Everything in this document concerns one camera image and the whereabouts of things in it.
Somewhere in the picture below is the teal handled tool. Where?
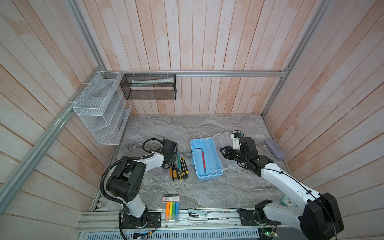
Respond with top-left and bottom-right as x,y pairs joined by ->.
177,151 -> 182,173

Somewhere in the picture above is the highlighter marker pack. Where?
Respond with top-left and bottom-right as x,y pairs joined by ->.
163,194 -> 180,223

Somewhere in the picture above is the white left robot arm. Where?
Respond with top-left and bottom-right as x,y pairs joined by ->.
100,138 -> 178,219

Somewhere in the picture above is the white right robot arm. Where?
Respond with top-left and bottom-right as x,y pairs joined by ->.
220,134 -> 345,240

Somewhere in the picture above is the aluminium mounting rail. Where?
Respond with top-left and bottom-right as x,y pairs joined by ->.
75,208 -> 244,233

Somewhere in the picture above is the red handled tool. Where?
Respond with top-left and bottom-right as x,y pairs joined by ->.
196,148 -> 207,174

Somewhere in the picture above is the white wire mesh shelf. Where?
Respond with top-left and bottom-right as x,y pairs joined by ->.
73,72 -> 132,145

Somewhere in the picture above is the yellow black utility knife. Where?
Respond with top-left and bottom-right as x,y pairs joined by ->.
180,156 -> 189,179

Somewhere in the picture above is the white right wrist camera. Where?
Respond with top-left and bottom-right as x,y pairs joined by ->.
231,131 -> 243,150

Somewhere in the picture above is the black wire mesh basket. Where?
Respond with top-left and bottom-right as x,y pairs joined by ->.
120,73 -> 177,101

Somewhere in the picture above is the blue clear-lid tool box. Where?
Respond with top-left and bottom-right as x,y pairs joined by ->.
191,132 -> 246,181

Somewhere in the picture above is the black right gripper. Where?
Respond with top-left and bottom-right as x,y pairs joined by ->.
219,145 -> 247,164

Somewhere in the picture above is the yellow black screwdriver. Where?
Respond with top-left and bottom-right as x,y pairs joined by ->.
175,165 -> 182,181

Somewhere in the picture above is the small clock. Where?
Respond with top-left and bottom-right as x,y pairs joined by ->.
281,195 -> 297,208

